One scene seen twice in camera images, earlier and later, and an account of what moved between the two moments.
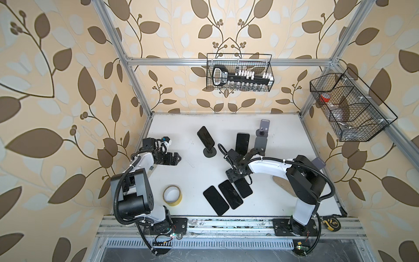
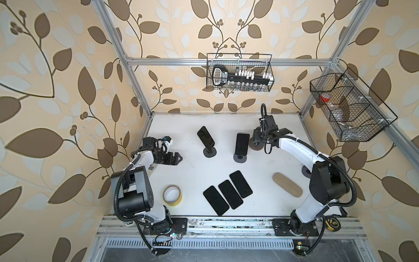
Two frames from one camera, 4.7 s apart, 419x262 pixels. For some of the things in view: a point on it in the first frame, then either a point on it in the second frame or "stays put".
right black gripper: [231, 176] -> [256, 135]
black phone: [206, 138] stays put
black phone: [242, 143] stays put
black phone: [230, 194] stays put
